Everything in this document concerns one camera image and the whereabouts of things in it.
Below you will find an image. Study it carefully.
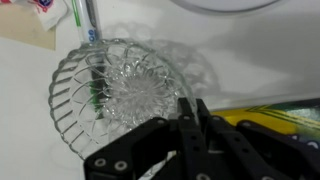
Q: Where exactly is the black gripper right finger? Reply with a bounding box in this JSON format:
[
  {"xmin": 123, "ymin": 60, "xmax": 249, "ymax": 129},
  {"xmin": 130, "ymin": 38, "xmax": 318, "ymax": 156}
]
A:
[{"xmin": 195, "ymin": 98, "xmax": 320, "ymax": 180}]

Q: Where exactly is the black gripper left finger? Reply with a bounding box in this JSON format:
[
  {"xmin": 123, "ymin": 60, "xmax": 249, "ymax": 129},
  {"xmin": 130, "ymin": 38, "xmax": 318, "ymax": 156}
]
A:
[{"xmin": 83, "ymin": 97, "xmax": 214, "ymax": 180}]

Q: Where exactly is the clear glass bowl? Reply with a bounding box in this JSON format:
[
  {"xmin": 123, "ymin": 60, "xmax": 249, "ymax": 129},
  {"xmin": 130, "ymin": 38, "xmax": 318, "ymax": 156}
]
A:
[{"xmin": 48, "ymin": 37, "xmax": 200, "ymax": 179}]

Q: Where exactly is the yellow green Crayola marker box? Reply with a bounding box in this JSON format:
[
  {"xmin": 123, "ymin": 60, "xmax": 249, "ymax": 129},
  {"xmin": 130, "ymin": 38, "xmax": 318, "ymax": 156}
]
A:
[{"xmin": 211, "ymin": 97, "xmax": 320, "ymax": 153}]

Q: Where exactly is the green white marker pen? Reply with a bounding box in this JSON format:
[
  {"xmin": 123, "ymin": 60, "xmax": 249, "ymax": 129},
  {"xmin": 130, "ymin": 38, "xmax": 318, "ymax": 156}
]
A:
[{"xmin": 70, "ymin": 0, "xmax": 111, "ymax": 121}]

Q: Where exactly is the beige paper card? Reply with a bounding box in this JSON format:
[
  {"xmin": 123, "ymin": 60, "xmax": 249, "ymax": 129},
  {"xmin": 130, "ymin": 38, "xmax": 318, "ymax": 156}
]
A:
[{"xmin": 0, "ymin": 2, "xmax": 57, "ymax": 52}]

